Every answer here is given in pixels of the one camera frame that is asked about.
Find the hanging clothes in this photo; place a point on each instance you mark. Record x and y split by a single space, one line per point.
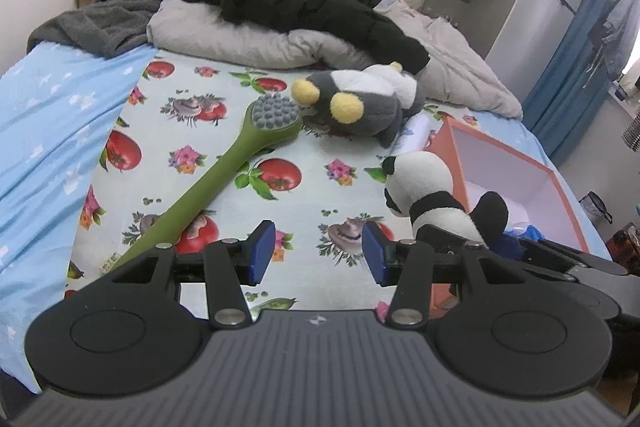
615 27

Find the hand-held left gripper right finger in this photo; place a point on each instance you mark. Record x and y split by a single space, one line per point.
375 255

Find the tomato print tablecloth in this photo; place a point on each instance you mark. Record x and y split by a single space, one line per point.
165 142

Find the blue curtain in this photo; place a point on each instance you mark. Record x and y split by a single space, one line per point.
565 72

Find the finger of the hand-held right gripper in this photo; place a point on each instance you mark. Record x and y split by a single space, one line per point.
442 237
555 254

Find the dark grey fleece blanket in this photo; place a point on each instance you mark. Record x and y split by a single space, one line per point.
90 22

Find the black padded jacket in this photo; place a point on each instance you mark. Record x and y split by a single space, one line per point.
300 2

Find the grey penguin plush toy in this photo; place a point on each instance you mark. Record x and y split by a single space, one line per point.
370 107

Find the pink cardboard box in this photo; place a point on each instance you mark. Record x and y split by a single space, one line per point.
500 172

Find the white plastic roll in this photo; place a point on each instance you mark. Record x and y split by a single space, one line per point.
415 134

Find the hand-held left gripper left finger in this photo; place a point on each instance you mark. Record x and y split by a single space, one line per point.
262 253

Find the beige duvet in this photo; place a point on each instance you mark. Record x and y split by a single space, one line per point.
225 37

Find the panda plush toy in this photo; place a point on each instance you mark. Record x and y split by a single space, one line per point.
430 177

